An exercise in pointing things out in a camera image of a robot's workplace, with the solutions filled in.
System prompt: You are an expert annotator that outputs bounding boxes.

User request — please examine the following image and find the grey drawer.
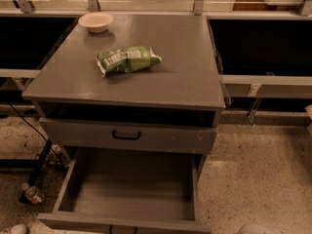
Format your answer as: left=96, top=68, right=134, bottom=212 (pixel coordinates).
left=38, top=148, right=212, bottom=234
left=40, top=118, right=216, bottom=154

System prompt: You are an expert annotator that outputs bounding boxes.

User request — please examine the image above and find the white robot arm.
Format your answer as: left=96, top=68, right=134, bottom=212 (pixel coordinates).
left=238, top=223, right=284, bottom=234

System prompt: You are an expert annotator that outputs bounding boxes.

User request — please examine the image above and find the grey wooden drawer cabinet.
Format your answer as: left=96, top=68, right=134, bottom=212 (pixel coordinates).
left=21, top=13, right=227, bottom=180

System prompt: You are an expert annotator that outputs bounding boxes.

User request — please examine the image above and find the green chip bag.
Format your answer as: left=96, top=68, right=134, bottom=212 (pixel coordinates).
left=96, top=46, right=162, bottom=76

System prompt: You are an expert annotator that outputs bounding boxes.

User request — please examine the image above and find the beige paper bowl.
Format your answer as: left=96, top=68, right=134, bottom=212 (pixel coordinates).
left=78, top=12, right=113, bottom=33

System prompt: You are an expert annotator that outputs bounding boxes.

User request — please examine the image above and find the black metal floor stand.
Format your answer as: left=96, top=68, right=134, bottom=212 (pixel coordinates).
left=0, top=138, right=54, bottom=205

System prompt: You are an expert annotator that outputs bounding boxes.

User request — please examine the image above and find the plastic water bottle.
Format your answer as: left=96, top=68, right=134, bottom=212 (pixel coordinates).
left=21, top=182, right=45, bottom=204

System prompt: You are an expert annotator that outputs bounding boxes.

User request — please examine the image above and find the white shoe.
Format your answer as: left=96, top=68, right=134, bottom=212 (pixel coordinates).
left=0, top=224, right=27, bottom=234

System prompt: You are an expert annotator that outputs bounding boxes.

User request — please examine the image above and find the black upper drawer handle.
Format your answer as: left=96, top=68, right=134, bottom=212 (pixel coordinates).
left=112, top=130, right=141, bottom=140

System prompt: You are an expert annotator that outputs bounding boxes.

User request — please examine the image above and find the black floor cable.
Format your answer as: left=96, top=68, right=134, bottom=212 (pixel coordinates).
left=0, top=95, right=66, bottom=168

